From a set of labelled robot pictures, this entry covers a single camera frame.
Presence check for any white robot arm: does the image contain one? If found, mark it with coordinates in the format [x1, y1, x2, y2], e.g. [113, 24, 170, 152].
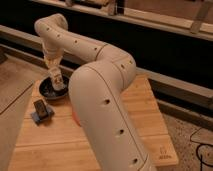
[34, 13, 157, 171]

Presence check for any black cable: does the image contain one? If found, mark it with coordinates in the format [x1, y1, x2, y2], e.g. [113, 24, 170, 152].
[189, 126, 213, 171]

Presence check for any small dark box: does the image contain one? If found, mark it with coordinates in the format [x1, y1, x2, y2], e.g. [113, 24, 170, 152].
[34, 100, 48, 119]

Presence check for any dark ceramic bowl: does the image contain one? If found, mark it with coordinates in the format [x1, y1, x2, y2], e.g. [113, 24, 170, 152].
[39, 76, 69, 100]

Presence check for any red chili pepper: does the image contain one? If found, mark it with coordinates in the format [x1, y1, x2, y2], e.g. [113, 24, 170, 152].
[73, 113, 81, 127]

